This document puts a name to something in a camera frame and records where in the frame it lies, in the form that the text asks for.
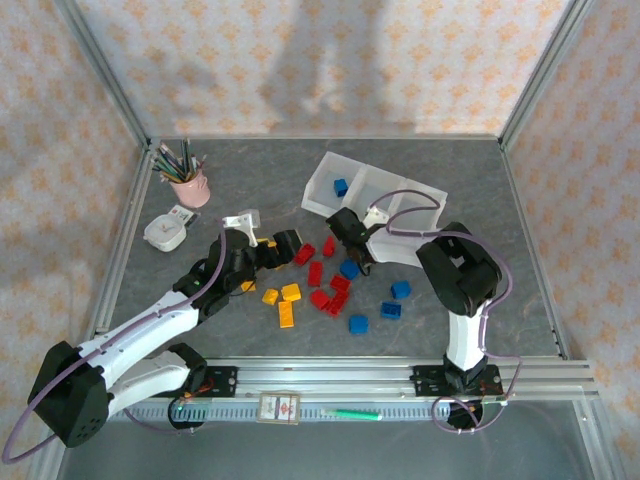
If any aluminium frame post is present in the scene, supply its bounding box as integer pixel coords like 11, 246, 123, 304
498, 0, 600, 151
52, 0, 154, 151

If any small white printed card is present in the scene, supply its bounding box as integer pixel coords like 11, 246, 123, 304
167, 203, 201, 231

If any aluminium side frame rail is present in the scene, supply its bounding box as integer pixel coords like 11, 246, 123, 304
498, 142, 571, 361
89, 144, 156, 341

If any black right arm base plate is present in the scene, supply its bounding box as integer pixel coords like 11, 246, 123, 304
410, 364, 503, 400

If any framed red and white card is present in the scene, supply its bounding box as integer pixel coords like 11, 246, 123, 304
256, 392, 302, 426

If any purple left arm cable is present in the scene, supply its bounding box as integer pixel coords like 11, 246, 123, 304
0, 227, 229, 464

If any pink ceramic cup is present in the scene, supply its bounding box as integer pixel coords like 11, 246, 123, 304
167, 169, 211, 209

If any translucent bin with blue bricks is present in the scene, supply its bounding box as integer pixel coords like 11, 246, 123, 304
301, 151, 370, 222

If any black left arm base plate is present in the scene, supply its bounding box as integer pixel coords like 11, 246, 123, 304
199, 366, 240, 400

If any white square alarm clock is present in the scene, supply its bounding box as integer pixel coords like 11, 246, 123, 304
143, 213, 187, 253

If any grey slotted cable duct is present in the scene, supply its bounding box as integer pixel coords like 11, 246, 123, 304
107, 402, 504, 425

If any wide aluminium mounting rail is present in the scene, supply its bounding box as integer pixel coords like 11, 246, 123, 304
204, 357, 599, 400

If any green pen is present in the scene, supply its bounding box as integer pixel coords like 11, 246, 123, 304
321, 407, 384, 422

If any long red lego brick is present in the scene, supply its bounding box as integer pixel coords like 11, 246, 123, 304
322, 291, 350, 317

